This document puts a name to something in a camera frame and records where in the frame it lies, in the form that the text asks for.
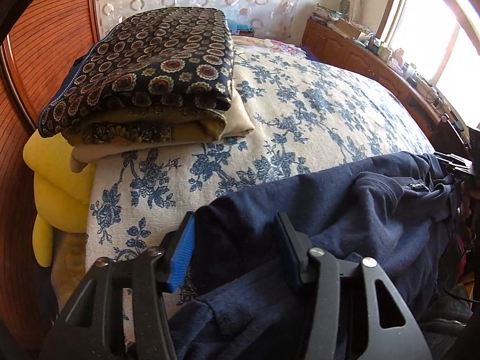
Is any window with wooden frame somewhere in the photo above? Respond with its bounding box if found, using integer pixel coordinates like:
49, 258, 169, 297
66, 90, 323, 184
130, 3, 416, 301
384, 0, 479, 127

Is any yellow plush toy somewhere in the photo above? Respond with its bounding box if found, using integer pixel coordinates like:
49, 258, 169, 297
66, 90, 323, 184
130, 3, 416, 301
23, 132, 95, 267

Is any light blue box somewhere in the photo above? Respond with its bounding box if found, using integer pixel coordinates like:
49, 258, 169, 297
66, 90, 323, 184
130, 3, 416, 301
227, 19, 255, 36

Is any beige folded cloth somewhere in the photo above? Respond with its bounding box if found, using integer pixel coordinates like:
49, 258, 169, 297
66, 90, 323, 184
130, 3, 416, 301
70, 90, 255, 173

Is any blue floral white bedspread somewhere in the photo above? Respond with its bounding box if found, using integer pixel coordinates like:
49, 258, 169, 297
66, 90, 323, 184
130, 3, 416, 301
85, 44, 433, 265

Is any dark circle-patterned folded cloth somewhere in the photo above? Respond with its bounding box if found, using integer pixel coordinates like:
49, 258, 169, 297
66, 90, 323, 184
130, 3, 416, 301
37, 7, 234, 138

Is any wooden side cabinet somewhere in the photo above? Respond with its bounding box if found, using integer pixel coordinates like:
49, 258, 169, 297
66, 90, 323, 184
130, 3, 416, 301
302, 19, 441, 137

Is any clutter on cabinet top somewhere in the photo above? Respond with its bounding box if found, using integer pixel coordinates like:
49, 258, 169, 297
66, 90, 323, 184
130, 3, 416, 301
308, 8, 465, 132

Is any red floral cream quilt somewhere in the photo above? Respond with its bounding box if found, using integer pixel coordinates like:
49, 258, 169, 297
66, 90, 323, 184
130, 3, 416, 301
232, 35, 307, 59

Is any navy blue fleece garment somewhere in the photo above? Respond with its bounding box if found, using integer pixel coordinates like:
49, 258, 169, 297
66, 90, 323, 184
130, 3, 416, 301
169, 152, 461, 359

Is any wooden slatted wardrobe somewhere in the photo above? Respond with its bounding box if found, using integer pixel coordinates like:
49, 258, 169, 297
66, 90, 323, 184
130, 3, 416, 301
1, 0, 98, 350

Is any olive patterned folded cloth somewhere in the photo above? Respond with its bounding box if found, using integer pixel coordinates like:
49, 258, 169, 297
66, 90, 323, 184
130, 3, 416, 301
62, 117, 226, 146

